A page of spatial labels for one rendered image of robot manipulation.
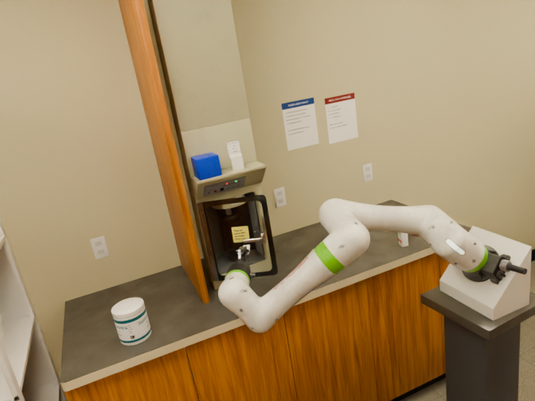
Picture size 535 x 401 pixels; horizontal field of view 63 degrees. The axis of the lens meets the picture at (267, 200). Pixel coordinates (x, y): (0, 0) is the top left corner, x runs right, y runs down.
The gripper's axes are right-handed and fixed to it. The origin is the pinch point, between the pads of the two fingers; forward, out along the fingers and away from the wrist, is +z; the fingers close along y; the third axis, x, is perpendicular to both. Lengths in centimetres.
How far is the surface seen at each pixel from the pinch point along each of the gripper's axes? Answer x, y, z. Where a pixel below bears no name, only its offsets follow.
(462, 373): -82, -59, -16
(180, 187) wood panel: 23.3, 29.9, 4.1
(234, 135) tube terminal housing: 1, 44, 26
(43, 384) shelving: 123, -69, 9
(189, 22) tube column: 10, 93, 22
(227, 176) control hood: 4.2, 30.1, 11.2
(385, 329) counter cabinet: -59, -65, 26
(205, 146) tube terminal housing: 13.0, 42.5, 19.7
